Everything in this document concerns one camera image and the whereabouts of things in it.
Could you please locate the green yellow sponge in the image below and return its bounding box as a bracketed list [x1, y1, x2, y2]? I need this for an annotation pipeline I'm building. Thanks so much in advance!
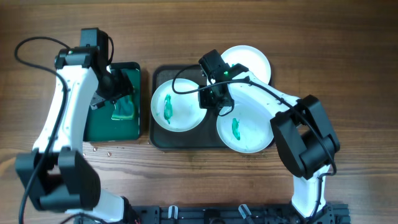
[111, 95, 135, 120]

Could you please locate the white plate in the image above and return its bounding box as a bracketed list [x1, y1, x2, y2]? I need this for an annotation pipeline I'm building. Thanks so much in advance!
[216, 103, 274, 153]
[150, 80, 207, 132]
[221, 45, 272, 85]

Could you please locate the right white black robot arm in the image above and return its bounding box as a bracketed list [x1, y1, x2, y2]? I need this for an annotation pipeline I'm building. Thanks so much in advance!
[198, 50, 340, 223]

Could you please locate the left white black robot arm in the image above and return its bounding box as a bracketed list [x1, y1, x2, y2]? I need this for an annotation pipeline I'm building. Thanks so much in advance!
[15, 28, 141, 223]

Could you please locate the large black serving tray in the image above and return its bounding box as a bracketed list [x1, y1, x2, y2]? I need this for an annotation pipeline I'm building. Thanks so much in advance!
[150, 65, 228, 151]

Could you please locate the small black water tray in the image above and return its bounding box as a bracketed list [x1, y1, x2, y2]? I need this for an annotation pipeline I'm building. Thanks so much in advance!
[83, 62, 141, 142]

